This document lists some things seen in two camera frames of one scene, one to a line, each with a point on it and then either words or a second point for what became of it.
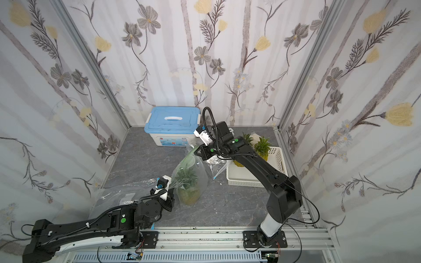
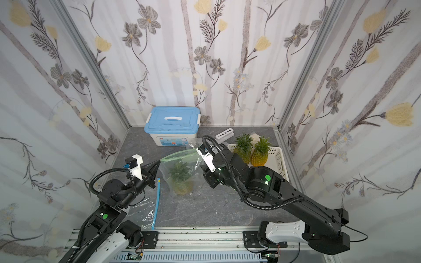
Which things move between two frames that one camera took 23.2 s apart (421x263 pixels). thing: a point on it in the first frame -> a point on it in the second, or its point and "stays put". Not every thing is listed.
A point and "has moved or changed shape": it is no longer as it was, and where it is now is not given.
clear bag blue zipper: [216, 165] has moved or changed shape
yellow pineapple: [263, 147] stays put
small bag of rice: [256, 138] stays put
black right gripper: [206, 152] -> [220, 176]
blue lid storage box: [171, 126] stays put
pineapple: [186, 182] has moved or changed shape
